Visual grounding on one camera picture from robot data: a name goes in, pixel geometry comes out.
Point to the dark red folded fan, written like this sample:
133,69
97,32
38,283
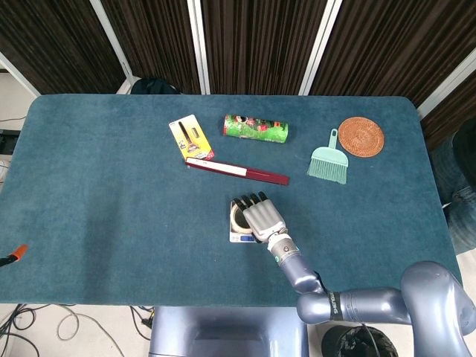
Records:
260,175

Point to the round woven rattan coaster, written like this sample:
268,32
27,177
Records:
360,137

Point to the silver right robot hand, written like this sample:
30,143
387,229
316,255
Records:
264,219

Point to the black bag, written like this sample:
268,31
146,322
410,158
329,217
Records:
152,87

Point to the white partition frame post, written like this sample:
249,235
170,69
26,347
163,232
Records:
18,73
111,37
198,44
446,82
321,44

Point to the black lined trash bin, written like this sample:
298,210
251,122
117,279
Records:
357,344

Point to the brown ribbed partition panel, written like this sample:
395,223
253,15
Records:
390,44
56,37
156,37
256,44

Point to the blue grey right robot arm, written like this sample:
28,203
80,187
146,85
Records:
357,305

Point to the white masking tape roll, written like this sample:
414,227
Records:
238,229

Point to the blue grey robot torso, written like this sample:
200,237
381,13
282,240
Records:
223,331

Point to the blue denim trousers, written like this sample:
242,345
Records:
457,186

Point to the yellow blister pack tool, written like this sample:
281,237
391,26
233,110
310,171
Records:
189,137

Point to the blue velvet table cloth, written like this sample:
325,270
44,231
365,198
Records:
111,204

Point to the silver digital kitchen scale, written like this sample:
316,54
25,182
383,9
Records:
238,238

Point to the mint green hand brush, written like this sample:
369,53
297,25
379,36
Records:
329,160

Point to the green floral cylinder can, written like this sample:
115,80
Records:
256,128

